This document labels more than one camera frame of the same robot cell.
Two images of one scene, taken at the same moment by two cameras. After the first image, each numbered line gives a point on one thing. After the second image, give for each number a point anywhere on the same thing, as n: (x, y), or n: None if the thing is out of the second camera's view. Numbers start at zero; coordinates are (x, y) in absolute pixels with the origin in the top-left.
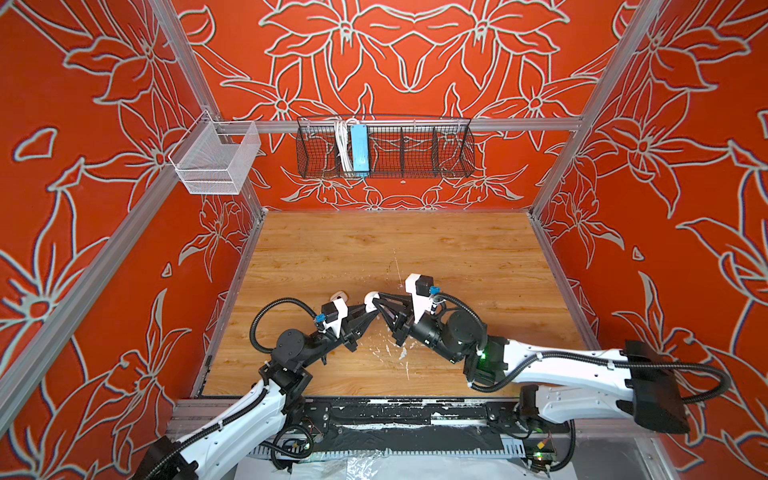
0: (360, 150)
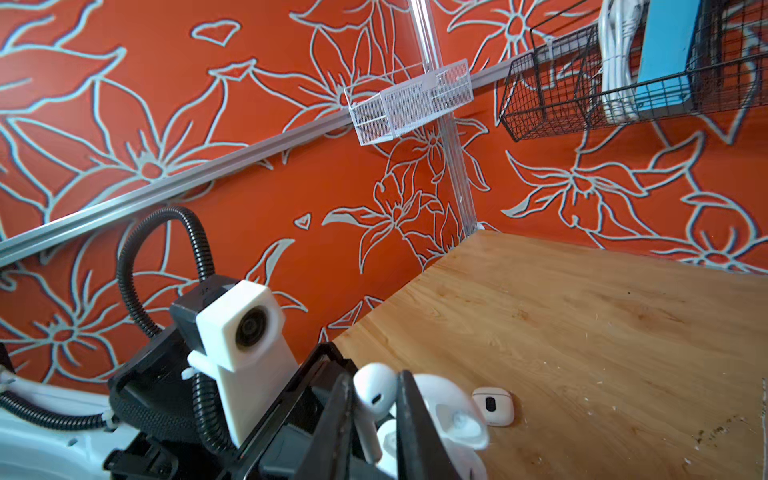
0: (662, 83)
